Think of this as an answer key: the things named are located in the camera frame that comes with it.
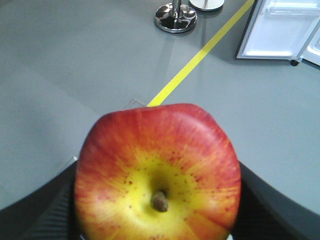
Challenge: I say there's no red yellow apple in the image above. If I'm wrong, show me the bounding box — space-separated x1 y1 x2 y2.
74 103 241 240

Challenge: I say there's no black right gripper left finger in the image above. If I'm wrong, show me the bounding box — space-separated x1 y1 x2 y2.
0 163 80 240

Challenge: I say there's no white open fridge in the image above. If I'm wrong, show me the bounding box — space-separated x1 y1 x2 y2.
290 29 320 67

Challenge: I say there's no fridge door with shelves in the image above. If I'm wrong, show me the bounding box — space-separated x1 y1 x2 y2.
236 0 320 61

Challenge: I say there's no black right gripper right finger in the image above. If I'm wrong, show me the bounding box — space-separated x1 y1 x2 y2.
232 163 320 240

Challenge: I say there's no chrome stanchion post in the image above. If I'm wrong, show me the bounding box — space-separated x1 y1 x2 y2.
154 0 198 34

